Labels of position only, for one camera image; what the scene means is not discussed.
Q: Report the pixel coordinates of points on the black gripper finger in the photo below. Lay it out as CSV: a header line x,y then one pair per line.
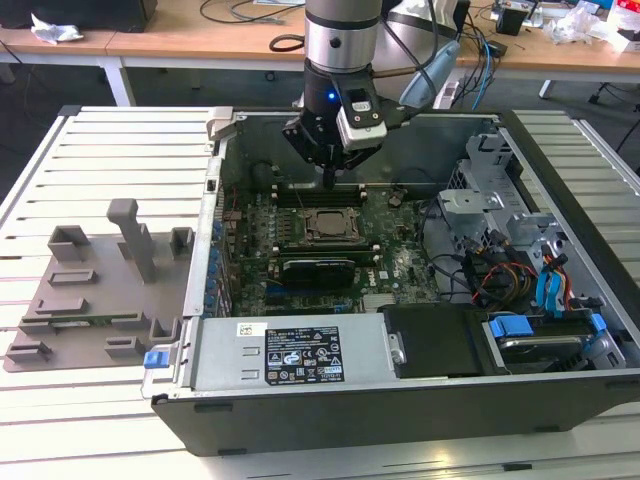
x,y
300,137
350,160

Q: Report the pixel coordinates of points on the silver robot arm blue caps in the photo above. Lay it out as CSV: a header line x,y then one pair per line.
x,y
340,45

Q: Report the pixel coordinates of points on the CPU socket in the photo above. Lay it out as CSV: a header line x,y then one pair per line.
x,y
320,240

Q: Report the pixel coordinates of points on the black RAM slot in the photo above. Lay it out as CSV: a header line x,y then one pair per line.
x,y
325,246
325,254
300,189
310,200

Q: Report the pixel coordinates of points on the pale blue teach pendant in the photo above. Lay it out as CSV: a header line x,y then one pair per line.
x,y
431,80

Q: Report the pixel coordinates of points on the green motherboard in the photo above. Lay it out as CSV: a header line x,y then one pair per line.
x,y
405,260

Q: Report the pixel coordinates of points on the white power strip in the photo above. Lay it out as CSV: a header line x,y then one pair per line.
x,y
446,95

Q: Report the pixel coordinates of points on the black graphics card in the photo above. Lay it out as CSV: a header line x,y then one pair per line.
x,y
317,274

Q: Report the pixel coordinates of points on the silver metal drive cage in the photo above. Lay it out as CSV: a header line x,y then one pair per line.
x,y
470,200

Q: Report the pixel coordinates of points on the wooden desk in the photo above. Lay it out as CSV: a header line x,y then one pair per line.
x,y
15,40
200,40

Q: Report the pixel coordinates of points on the small silver chipset heatsink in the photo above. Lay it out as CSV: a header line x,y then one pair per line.
x,y
377,301

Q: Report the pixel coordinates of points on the small flat black device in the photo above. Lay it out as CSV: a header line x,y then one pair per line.
x,y
497,48

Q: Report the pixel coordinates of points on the black plastic shroud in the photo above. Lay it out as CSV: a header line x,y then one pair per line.
x,y
435,340

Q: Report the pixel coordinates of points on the small black box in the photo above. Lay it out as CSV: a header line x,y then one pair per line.
x,y
511,22

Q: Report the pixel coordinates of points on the silver power supply with label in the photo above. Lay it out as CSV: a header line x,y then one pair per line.
x,y
225,350

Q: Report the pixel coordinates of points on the hard disk in blue carrier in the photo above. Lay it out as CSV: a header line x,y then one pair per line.
x,y
510,327

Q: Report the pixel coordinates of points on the large black equipment case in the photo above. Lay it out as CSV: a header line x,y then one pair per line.
x,y
75,12

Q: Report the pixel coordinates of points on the grey parts rack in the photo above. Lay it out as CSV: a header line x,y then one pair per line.
x,y
100,300

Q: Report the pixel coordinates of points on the clear plastic bags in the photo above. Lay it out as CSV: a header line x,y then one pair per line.
x,y
575,25

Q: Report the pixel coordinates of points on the open black PC case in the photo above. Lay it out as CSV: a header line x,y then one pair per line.
x,y
400,420

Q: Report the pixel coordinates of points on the blue case latch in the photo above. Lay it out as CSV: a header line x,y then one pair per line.
x,y
155,361

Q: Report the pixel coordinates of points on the crumpled white paper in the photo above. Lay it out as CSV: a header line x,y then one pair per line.
x,y
52,30

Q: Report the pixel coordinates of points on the blue plastic drive clip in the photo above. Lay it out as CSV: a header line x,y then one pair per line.
x,y
599,322

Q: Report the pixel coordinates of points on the red white cardboard box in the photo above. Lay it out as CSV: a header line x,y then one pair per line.
x,y
630,15

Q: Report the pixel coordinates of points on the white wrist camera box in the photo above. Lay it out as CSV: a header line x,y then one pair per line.
x,y
362,135

